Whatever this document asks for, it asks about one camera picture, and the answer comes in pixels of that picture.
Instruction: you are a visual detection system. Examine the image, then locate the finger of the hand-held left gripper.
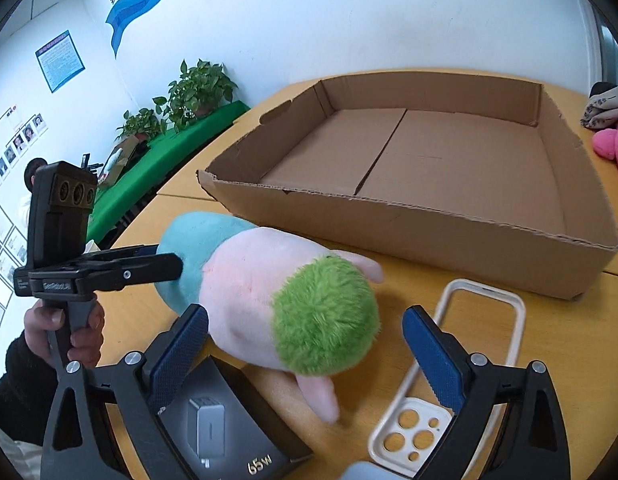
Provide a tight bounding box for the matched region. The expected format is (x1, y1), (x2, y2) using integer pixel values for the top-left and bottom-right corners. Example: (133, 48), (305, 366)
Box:
(86, 243), (162, 262)
(90, 253), (184, 293)

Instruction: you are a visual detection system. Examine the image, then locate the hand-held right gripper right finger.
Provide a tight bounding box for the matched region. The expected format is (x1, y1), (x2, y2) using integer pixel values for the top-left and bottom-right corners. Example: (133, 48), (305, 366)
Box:
(403, 305), (572, 480)

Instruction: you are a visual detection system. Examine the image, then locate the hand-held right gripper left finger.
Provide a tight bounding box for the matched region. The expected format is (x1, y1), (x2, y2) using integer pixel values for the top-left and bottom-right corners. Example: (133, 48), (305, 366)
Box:
(41, 304), (210, 480)

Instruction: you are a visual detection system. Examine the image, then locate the black charger box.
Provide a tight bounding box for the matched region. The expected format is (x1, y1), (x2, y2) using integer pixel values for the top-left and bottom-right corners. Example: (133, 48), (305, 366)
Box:
(156, 355), (314, 480)

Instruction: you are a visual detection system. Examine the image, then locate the blue pink green plush toy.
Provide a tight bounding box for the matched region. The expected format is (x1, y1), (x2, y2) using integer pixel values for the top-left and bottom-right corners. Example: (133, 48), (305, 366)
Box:
(155, 211), (384, 423)

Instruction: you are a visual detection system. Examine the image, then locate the cardboard box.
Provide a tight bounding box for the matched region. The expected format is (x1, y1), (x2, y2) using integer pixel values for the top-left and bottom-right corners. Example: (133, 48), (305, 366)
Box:
(196, 71), (618, 302)

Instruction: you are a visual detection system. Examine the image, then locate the person's left forearm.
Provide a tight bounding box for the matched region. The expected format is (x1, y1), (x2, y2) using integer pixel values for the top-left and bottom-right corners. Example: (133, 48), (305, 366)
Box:
(0, 332), (60, 448)

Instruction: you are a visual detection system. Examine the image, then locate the wooden desktop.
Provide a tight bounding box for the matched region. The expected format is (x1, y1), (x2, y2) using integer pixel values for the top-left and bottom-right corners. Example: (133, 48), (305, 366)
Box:
(89, 80), (618, 480)

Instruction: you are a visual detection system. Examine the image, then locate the person's left hand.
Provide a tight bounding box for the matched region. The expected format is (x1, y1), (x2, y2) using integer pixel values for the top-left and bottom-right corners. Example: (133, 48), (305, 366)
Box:
(24, 301), (106, 369)

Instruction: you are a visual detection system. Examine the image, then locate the white phone case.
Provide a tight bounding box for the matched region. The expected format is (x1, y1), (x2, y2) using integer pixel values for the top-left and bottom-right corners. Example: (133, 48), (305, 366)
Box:
(368, 278), (527, 478)

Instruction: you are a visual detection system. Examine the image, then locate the brown paper bag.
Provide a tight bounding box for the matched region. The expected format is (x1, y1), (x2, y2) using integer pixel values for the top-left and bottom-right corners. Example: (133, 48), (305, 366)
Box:
(101, 135), (140, 186)

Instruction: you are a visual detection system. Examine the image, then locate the row of portrait photos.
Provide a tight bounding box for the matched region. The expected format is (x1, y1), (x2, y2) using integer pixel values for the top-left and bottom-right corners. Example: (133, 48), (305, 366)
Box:
(0, 105), (47, 196)

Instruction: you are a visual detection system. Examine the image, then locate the green bench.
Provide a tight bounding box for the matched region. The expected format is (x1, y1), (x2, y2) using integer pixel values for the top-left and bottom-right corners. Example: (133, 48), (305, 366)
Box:
(86, 101), (252, 243)

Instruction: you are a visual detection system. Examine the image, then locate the small potted plant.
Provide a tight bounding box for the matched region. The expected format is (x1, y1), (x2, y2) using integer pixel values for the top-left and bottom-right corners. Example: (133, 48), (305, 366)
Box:
(116, 107), (167, 143)

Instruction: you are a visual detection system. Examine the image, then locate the pale blue box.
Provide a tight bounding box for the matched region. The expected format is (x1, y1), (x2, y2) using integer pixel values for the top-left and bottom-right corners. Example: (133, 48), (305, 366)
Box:
(343, 461), (420, 480)

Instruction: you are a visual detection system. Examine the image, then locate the large potted plant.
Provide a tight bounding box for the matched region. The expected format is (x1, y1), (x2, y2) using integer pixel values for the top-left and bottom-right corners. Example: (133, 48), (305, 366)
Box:
(154, 59), (238, 133)

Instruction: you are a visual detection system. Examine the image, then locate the person's beige clothing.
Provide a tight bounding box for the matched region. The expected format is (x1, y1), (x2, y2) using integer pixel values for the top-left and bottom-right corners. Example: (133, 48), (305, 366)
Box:
(0, 422), (47, 480)

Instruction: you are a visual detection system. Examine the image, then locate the grey cloth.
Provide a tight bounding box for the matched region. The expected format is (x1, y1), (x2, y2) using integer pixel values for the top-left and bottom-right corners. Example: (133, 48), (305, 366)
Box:
(580, 81), (618, 131)

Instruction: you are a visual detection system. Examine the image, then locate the window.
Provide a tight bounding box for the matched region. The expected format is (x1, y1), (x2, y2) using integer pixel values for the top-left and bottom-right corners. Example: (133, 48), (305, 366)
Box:
(586, 0), (618, 86)

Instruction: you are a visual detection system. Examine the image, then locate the group of wall documents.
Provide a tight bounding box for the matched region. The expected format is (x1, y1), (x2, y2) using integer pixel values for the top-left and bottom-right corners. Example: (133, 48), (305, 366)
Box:
(0, 200), (30, 351)

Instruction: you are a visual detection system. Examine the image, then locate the blue framed wall poster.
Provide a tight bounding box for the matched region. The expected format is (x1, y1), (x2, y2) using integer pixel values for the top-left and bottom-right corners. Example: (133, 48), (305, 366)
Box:
(35, 30), (86, 93)

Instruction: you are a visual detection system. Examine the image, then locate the blue wave wall decal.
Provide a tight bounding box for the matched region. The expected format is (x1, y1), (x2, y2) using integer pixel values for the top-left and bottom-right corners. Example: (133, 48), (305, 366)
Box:
(105, 0), (186, 60)

